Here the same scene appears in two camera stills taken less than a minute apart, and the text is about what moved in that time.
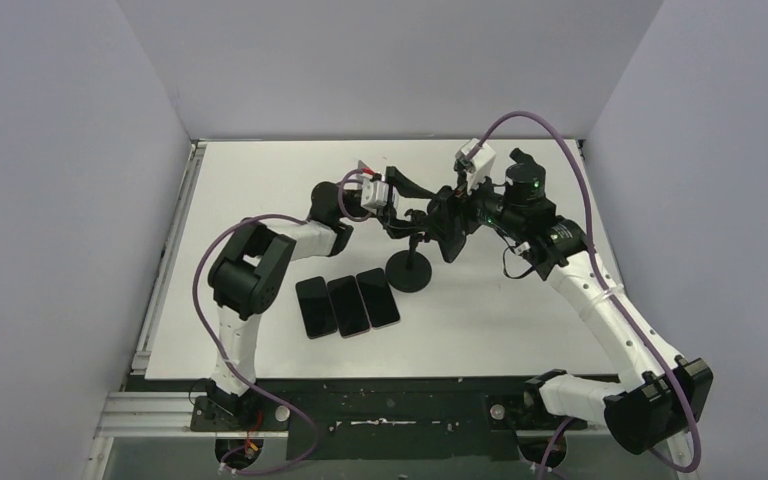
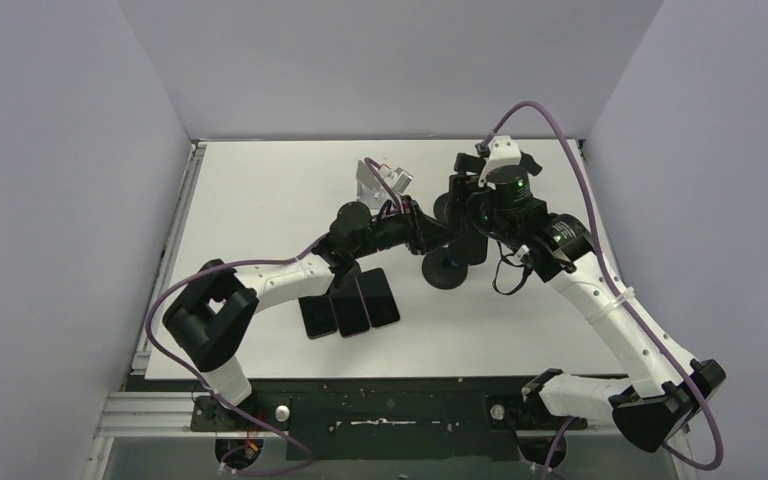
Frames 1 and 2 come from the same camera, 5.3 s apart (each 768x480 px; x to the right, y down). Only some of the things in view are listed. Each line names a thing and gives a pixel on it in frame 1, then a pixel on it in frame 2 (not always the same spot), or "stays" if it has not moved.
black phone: (377, 298) stays
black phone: (315, 306) stays
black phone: (348, 306) stays
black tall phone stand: (409, 271) to (441, 272)
